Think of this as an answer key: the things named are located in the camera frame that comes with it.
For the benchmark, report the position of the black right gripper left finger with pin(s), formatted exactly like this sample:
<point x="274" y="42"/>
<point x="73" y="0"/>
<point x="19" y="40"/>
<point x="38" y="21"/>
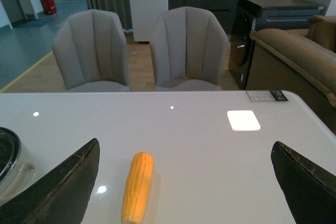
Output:
<point x="62" y="195"/>

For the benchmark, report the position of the white electric cooking pot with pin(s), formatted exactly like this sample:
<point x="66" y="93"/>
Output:
<point x="18" y="168"/>

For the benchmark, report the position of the red bin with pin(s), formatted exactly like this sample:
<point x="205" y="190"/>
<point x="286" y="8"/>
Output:
<point x="49" y="7"/>

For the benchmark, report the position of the right beige upholstered chair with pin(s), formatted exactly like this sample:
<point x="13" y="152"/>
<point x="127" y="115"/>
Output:
<point x="188" y="49"/>

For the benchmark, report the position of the table corner label sticker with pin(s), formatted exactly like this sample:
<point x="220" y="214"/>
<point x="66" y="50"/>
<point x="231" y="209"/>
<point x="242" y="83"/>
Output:
<point x="266" y="95"/>

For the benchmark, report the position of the beige upholstered chair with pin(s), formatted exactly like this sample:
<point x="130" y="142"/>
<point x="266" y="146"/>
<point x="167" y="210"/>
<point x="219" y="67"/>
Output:
<point x="188" y="49"/>
<point x="92" y="54"/>

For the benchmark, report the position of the yellow corn cob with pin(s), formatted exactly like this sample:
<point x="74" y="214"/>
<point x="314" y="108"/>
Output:
<point x="137" y="188"/>

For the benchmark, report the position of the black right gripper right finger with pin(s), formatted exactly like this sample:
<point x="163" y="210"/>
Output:
<point x="308" y="188"/>

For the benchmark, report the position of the left beige upholstered chair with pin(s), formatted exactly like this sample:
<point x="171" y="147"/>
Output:
<point x="92" y="54"/>

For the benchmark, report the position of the black washing machine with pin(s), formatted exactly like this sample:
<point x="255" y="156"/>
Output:
<point x="261" y="18"/>

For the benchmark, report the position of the brown sofa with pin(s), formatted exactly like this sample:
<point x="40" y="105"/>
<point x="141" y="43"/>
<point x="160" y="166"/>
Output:
<point x="303" y="62"/>

